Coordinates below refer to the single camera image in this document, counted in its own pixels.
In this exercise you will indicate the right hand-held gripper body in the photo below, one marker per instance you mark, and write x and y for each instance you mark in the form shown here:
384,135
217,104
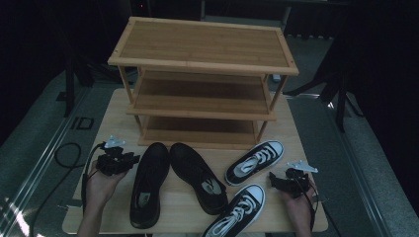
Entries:
298,182

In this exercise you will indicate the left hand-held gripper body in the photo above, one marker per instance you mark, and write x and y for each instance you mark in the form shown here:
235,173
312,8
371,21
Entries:
112,161

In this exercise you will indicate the black white canvas sneaker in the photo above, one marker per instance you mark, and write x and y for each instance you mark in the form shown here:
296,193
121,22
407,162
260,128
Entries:
255,161
238,210

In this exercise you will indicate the black shoe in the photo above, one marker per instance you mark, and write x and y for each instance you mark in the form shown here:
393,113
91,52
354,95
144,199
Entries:
197,174
148,184

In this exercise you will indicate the wooden shoe rack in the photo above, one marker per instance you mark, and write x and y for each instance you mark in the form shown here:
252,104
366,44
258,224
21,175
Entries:
202,44

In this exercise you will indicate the person's right hand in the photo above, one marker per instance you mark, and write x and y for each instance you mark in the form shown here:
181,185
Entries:
298,205

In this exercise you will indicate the person's left hand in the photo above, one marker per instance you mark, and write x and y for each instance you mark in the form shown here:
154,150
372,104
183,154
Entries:
103,187

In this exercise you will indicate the black metal stand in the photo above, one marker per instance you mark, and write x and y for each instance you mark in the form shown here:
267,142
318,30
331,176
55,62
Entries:
69,89

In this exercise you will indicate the black tripod stand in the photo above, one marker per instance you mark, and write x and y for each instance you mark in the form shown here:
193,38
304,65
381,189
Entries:
341,108

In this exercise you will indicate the small white object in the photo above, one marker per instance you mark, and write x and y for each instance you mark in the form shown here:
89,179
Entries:
276,78

